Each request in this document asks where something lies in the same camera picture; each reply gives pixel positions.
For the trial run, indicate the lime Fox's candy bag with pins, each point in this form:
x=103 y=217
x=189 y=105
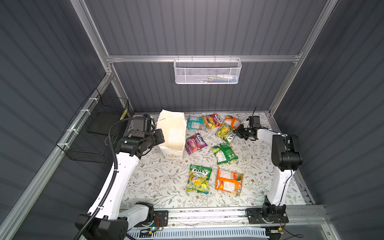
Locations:
x=199 y=179

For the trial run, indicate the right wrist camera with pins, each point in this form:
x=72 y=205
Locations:
x=254 y=122

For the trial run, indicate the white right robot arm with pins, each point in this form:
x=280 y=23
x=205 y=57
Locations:
x=286 y=159

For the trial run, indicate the white wire mesh basket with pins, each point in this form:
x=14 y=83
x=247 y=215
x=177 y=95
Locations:
x=207 y=71

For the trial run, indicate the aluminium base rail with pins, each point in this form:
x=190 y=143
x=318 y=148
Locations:
x=298 y=215

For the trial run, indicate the black wire basket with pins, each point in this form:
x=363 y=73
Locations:
x=86 y=139

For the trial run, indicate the purple Fox's candy bag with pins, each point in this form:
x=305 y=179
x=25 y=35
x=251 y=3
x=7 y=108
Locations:
x=195 y=143

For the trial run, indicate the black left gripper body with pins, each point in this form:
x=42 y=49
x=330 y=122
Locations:
x=154 y=138

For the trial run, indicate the yellow green candy bag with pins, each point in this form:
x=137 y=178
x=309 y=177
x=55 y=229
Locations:
x=226 y=133

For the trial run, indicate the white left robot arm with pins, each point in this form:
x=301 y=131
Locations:
x=104 y=221

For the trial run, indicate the large orange candy bag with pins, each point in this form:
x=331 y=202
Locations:
x=229 y=181

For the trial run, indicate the teal candy bag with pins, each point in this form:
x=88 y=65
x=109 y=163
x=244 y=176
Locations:
x=196 y=123

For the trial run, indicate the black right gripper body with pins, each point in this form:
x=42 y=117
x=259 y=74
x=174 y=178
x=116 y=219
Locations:
x=244 y=133

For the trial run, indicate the small orange candy bag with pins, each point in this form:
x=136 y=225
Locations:
x=233 y=122

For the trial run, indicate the red yellow Fox's candy bag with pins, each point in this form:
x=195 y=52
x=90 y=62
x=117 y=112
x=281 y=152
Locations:
x=213 y=121

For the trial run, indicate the white illustrated paper bag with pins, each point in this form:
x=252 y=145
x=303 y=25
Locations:
x=173 y=126

